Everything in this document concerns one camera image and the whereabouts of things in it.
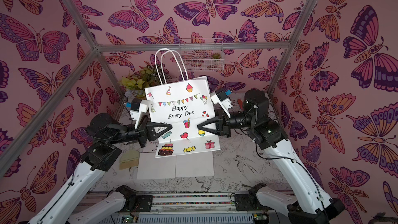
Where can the red rubber glove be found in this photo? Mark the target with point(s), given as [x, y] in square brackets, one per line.
[240, 102]

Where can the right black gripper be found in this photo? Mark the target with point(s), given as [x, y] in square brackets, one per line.
[224, 124]

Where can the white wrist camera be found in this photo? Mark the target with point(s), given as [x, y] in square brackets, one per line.
[221, 97]
[137, 109]

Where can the small plant in basket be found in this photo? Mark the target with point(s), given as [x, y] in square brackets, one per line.
[216, 56]

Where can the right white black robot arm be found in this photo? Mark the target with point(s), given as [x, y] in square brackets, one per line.
[309, 204]

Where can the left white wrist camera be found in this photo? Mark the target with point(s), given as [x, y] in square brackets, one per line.
[137, 109]

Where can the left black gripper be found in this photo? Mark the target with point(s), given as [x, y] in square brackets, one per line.
[142, 132]

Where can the white paper gift bag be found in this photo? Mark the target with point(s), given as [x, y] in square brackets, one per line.
[152, 167]

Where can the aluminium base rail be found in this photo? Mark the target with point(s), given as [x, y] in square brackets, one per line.
[195, 208]

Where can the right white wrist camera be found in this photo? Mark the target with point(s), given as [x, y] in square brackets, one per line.
[221, 97]

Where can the white wire wall basket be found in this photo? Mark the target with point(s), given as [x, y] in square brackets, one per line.
[196, 53]

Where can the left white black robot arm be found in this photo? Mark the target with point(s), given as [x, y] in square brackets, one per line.
[94, 163]

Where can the potted green leafy plant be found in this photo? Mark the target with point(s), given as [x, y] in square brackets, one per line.
[136, 83]

